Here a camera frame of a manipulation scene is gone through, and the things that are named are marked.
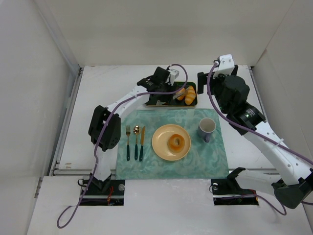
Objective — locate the teal patterned placemat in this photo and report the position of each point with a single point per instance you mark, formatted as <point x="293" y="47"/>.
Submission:
<point x="203" y="161"/>

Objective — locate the aluminium frame rail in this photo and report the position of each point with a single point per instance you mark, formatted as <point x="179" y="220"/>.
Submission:
<point x="63" y="125"/>

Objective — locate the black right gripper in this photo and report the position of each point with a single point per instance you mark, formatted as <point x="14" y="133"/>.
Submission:
<point x="201" y="82"/>

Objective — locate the gold fork green handle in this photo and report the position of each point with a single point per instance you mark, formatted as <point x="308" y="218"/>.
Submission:
<point x="128" y="132"/>

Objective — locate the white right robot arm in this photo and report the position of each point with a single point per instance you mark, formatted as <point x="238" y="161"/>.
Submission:
<point x="295" y="179"/>

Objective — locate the yellow round plate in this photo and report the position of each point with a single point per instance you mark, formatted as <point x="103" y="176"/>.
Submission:
<point x="160" y="139"/>

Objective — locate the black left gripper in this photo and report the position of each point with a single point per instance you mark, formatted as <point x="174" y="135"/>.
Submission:
<point x="164" y="95"/>

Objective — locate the golden croissant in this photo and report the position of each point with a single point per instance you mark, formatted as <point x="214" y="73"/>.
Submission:
<point x="190" y="96"/>

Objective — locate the gold spoon green handle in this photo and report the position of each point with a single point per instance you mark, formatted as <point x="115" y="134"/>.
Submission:
<point x="136" y="131"/>

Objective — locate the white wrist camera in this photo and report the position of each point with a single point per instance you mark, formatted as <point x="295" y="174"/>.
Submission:
<point x="226" y="64"/>
<point x="173" y="74"/>

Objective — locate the glazed bagel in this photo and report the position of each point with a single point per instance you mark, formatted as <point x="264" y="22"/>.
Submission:
<point x="176" y="143"/>

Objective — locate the gold knife green handle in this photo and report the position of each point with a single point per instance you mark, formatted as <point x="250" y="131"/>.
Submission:
<point x="142" y="144"/>

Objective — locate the round bread roll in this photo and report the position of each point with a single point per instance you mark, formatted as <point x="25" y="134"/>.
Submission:
<point x="181" y="94"/>

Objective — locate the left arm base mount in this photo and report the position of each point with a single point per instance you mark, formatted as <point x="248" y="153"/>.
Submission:
<point x="113" y="195"/>

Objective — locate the purple mug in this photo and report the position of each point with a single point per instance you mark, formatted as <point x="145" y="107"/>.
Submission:
<point x="206" y="128"/>

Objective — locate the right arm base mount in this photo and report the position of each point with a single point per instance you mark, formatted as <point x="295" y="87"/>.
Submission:
<point x="227" y="192"/>

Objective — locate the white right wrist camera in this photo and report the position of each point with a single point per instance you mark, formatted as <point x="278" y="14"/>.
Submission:
<point x="226" y="64"/>

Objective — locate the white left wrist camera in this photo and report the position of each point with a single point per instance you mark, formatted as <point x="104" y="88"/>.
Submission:
<point x="173" y="74"/>

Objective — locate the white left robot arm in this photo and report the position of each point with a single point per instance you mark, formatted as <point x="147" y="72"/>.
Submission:
<point x="105" y="125"/>

